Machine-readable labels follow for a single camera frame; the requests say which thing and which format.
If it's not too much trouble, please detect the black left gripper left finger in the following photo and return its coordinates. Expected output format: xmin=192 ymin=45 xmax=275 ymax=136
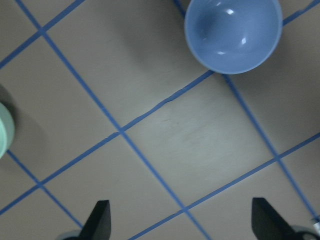
xmin=77 ymin=200 xmax=111 ymax=240

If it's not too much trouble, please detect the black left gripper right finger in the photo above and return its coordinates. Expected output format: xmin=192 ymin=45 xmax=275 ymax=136
xmin=251 ymin=197 xmax=303 ymax=240

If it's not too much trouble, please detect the green ceramic bowl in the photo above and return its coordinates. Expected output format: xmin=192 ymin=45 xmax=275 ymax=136
xmin=0 ymin=103 xmax=15 ymax=158

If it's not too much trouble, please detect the blue ceramic bowl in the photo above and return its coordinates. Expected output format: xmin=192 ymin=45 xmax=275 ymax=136
xmin=184 ymin=0 xmax=283 ymax=75

